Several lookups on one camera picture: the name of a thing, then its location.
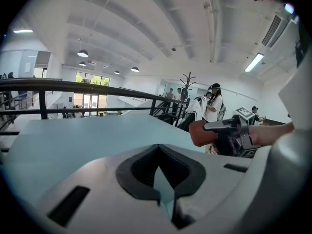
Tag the dome pendant lamp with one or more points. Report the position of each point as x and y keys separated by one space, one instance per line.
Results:
x=82 y=63
x=83 y=53
x=134 y=69
x=116 y=72

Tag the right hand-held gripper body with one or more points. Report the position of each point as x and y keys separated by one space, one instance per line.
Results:
x=245 y=117

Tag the white wall poster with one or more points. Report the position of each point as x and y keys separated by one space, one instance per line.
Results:
x=28 y=67

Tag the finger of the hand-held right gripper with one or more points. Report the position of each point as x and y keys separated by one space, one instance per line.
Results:
x=225 y=142
x=219 y=125

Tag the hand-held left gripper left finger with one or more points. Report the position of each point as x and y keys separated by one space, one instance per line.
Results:
x=102 y=203

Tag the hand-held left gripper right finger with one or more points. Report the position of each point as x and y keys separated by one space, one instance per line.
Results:
x=219 y=179

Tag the window with green view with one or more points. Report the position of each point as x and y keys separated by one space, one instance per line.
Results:
x=92 y=79

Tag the black coat rack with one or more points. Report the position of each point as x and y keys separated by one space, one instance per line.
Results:
x=187 y=86

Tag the red-brown cloth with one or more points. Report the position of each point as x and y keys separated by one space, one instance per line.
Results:
x=200 y=135

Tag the white jacket with black stripes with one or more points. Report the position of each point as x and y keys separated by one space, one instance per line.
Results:
x=195 y=108

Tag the glass entrance door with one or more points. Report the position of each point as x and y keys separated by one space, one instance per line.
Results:
x=90 y=105

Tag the ceiling tube light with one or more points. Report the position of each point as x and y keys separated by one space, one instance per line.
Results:
x=23 y=31
x=253 y=63

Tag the ceiling air vent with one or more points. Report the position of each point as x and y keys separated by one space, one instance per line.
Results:
x=271 y=30

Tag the person's right forearm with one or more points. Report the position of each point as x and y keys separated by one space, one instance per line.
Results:
x=270 y=134

